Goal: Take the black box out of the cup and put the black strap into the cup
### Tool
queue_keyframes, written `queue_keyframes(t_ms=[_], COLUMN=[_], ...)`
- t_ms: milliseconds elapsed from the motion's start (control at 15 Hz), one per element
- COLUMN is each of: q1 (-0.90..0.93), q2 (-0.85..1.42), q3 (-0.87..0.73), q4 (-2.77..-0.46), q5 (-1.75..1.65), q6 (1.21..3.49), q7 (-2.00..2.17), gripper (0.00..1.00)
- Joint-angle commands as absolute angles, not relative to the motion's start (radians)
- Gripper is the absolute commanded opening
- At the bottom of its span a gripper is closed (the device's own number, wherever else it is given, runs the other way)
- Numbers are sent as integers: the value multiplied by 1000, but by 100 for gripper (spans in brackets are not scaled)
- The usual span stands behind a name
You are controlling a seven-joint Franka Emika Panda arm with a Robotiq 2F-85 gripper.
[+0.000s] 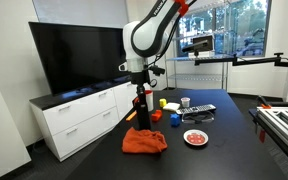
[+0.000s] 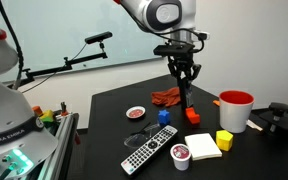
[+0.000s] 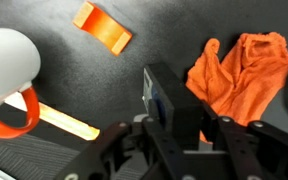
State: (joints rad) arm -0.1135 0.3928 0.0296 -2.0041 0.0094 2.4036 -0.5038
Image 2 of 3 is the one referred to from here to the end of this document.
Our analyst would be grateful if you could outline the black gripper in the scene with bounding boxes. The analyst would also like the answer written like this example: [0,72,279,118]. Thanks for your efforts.
[168,55,202,89]

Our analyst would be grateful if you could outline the white cup with red inside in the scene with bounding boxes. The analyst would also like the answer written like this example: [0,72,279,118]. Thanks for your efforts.
[218,90,256,134]

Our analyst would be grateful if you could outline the orange cloth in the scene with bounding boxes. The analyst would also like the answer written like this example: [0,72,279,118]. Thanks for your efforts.
[150,86,182,108]

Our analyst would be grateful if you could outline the orange plastic block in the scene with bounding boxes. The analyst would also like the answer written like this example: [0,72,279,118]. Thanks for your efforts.
[184,106,201,126]

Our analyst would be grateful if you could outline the blue star block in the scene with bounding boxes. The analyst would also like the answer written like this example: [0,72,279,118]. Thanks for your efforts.
[157,109,171,127]

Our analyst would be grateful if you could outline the small red and white plate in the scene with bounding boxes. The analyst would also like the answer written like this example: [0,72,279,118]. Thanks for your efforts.
[125,105,147,120]

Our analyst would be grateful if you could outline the white notepad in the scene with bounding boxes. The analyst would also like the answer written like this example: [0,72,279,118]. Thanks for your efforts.
[184,132,223,162]

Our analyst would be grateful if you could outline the yellow pentagon block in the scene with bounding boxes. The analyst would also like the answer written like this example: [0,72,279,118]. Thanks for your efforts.
[215,129,235,152]

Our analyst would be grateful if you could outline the grey remote control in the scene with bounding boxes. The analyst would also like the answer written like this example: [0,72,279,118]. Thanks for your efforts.
[120,124,179,177]

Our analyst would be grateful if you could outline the black glasses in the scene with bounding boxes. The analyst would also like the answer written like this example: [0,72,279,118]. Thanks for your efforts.
[123,121,161,149]

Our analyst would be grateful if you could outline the white coffee pod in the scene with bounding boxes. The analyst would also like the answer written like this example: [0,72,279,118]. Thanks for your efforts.
[169,143,192,172]

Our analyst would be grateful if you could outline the black and orange clamp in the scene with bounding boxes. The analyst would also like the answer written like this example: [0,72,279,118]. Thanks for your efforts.
[59,101,69,117]

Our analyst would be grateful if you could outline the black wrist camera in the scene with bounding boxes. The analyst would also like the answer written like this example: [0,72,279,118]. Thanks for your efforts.
[153,44,196,57]

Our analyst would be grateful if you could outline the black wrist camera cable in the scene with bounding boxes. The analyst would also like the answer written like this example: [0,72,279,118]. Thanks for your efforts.
[0,0,208,91]

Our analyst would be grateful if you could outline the black stereo camera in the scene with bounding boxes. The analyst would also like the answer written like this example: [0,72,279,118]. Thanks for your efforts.
[84,31,113,45]

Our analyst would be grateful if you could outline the black knob mount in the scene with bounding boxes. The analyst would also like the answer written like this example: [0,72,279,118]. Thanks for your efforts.
[258,101,288,136]

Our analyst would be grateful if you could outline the red frame clip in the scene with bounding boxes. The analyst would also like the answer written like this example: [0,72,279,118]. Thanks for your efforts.
[73,132,82,146]

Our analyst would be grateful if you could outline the aluminium rail frame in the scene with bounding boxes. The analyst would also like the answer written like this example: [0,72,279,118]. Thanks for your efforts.
[37,112,80,180]

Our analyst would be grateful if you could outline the thin black camera cable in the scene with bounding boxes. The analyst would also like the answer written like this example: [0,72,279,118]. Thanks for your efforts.
[21,43,88,94]

